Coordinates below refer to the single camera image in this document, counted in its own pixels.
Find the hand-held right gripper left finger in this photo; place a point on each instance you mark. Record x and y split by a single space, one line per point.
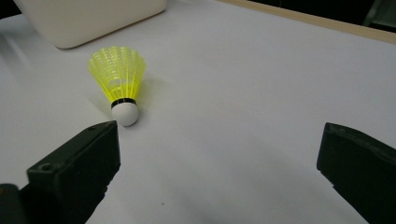
71 174

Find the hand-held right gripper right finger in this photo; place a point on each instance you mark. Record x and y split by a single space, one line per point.
364 168

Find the yellow shuttlecock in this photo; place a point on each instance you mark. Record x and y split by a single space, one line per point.
120 74

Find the white plastic storage bin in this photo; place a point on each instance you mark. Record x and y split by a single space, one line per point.
93 18

